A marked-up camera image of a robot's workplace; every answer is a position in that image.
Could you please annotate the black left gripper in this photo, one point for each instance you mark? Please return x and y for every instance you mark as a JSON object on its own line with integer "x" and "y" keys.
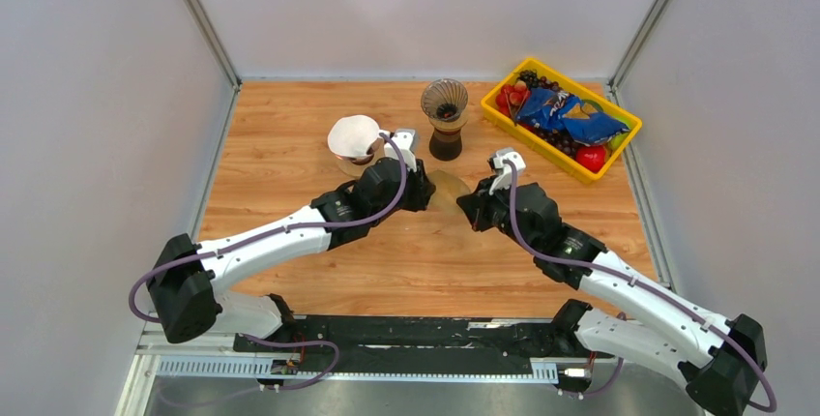
{"x": 423, "y": 189}

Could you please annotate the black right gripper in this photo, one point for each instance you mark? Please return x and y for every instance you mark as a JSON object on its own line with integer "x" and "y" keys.
{"x": 476, "y": 205}

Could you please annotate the clear plastic cone dripper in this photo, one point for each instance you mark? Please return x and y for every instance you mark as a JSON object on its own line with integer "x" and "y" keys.
{"x": 373, "y": 152}

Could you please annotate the white paper coffee filter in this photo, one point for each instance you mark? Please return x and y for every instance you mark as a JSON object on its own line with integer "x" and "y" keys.
{"x": 352, "y": 135}

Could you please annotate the wooden ring dripper holder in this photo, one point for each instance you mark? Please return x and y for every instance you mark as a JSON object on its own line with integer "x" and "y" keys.
{"x": 354, "y": 168}

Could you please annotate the brown paper coffee filter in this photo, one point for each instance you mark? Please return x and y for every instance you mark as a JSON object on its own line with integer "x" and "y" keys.
{"x": 448, "y": 189}

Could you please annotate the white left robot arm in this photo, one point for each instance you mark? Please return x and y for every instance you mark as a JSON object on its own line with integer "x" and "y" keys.
{"x": 191, "y": 283}

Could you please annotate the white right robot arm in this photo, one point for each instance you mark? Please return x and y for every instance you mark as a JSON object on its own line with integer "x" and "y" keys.
{"x": 647, "y": 310}

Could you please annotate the yellow plastic bin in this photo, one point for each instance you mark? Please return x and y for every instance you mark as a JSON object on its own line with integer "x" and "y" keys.
{"x": 532, "y": 141}

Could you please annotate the red apple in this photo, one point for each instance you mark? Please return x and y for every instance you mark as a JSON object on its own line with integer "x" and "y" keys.
{"x": 592, "y": 158}

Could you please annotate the green apple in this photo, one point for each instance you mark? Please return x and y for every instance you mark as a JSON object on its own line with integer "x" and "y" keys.
{"x": 618, "y": 138}

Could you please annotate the dark grape bunch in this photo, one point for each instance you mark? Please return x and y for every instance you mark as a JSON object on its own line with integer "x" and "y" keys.
{"x": 539, "y": 111}

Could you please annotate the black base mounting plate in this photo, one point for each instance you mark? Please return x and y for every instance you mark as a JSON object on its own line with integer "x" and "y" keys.
{"x": 426, "y": 345}

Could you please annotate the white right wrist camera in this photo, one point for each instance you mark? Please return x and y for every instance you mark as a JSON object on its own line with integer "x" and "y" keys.
{"x": 505, "y": 163}

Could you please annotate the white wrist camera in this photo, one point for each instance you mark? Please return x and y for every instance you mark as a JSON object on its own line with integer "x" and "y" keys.
{"x": 403, "y": 144}
{"x": 505, "y": 163}

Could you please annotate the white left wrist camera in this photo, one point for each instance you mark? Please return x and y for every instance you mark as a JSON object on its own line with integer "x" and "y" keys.
{"x": 403, "y": 144}

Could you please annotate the aluminium frame rail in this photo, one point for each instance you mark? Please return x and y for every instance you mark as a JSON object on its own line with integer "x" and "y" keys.
{"x": 226, "y": 374}

